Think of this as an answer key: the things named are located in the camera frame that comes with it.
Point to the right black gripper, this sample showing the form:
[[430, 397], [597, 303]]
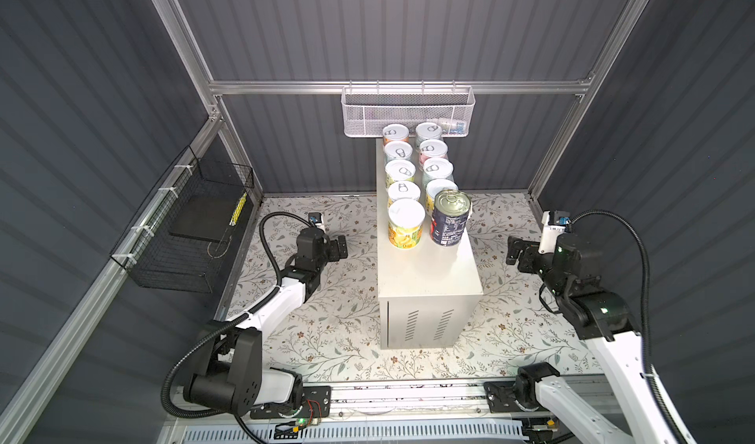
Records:
[[528, 250]]

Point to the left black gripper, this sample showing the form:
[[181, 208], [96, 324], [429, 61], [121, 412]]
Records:
[[333, 254]]

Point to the yellow label can back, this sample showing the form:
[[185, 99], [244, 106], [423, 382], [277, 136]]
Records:
[[406, 219]]

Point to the yellow green label can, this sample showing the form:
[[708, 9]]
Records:
[[399, 171]]

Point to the dark olive can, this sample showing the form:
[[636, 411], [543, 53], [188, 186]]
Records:
[[450, 215]]

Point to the light blue label can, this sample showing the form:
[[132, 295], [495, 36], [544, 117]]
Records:
[[397, 150]]

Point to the orange label can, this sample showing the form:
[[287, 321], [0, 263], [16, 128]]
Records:
[[395, 132]]

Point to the white label can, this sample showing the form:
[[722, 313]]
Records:
[[437, 169]]

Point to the pink label can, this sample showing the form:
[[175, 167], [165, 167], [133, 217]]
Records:
[[432, 148]]

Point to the teal label can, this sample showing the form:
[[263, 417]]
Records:
[[426, 131]]

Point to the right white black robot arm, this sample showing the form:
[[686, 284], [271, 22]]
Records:
[[621, 343]]

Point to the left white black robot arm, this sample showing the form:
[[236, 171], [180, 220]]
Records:
[[223, 373]]

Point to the white metal cabinet counter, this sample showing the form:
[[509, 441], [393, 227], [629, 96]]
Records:
[[427, 293]]

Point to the floral table mat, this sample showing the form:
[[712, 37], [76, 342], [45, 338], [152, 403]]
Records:
[[335, 335]]

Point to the black pad in basket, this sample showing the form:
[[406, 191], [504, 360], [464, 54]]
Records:
[[204, 218]]

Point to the small bottle in basket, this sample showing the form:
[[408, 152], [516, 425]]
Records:
[[458, 127]]

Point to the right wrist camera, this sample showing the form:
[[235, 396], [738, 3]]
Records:
[[554, 224]]

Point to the white wire mesh basket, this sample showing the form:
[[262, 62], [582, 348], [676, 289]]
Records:
[[367, 109]]

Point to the black wire basket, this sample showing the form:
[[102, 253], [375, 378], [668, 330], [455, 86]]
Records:
[[154, 259]]

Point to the aluminium mounting rail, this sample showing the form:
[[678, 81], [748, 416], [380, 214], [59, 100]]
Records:
[[476, 396]]

